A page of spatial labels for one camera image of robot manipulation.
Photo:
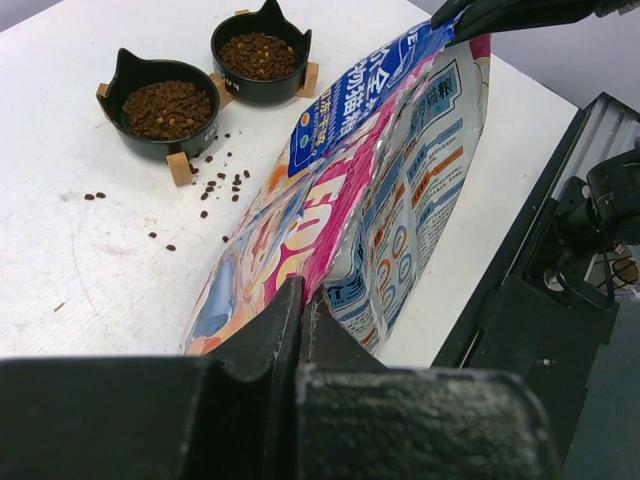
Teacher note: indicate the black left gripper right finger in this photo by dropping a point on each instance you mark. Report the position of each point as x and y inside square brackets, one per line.
[358, 419]

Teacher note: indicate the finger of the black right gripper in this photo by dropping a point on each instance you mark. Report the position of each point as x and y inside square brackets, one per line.
[475, 18]

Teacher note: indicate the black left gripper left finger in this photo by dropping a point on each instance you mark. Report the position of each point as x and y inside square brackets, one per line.
[229, 414]

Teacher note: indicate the pet food bag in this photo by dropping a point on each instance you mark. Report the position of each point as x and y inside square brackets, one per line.
[361, 192]

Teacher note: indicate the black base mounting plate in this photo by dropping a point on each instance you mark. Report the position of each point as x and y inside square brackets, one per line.
[519, 318]

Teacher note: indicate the black paw cat bowl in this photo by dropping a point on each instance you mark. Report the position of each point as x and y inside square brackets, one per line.
[268, 19]

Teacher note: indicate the spilled kibble on table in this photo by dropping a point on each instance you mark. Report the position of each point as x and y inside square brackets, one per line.
[114, 236]

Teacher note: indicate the wooden bowl stand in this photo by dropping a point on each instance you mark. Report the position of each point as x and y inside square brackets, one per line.
[179, 164]

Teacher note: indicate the black fish cat bowl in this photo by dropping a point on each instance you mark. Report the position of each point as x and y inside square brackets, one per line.
[132, 73]

